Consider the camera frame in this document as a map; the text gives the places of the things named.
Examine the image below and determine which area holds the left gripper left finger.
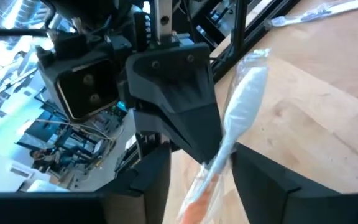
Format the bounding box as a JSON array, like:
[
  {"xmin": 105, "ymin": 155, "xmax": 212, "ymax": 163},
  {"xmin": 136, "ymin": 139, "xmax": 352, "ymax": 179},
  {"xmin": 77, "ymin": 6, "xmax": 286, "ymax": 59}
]
[{"xmin": 99, "ymin": 144, "xmax": 172, "ymax": 224}]

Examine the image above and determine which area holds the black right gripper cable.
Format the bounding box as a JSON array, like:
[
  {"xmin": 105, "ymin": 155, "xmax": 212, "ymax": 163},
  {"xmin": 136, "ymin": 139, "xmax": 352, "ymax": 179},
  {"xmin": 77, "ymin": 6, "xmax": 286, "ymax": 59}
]
[{"xmin": 0, "ymin": 27, "xmax": 51, "ymax": 38}]

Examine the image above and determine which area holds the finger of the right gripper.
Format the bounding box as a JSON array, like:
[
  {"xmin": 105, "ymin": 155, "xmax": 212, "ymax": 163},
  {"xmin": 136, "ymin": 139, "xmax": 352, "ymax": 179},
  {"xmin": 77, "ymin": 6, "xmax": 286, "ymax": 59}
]
[
  {"xmin": 125, "ymin": 42, "xmax": 224, "ymax": 165},
  {"xmin": 134, "ymin": 109, "xmax": 186, "ymax": 151}
]

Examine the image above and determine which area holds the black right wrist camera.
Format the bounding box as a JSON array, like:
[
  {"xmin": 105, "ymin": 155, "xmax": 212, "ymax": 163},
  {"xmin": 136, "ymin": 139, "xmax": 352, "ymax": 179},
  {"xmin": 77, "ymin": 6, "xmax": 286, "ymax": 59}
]
[{"xmin": 37, "ymin": 33, "xmax": 120, "ymax": 123}]

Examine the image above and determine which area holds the purple toothbrush in wrapper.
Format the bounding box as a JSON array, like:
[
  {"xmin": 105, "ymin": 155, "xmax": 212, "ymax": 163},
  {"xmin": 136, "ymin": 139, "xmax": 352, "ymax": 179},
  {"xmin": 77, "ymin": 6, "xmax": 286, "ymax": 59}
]
[{"xmin": 265, "ymin": 0, "xmax": 358, "ymax": 28}]

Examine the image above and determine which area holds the orange toothbrush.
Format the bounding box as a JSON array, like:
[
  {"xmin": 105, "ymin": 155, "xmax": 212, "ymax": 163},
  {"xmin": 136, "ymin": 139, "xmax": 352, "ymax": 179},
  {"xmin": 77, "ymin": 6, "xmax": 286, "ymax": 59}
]
[{"xmin": 177, "ymin": 48, "xmax": 272, "ymax": 224}]

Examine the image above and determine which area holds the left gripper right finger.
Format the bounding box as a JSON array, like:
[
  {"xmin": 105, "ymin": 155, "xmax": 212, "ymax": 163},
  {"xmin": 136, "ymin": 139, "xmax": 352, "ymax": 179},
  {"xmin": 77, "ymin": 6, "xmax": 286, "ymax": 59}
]
[{"xmin": 232, "ymin": 142, "xmax": 301, "ymax": 224}]

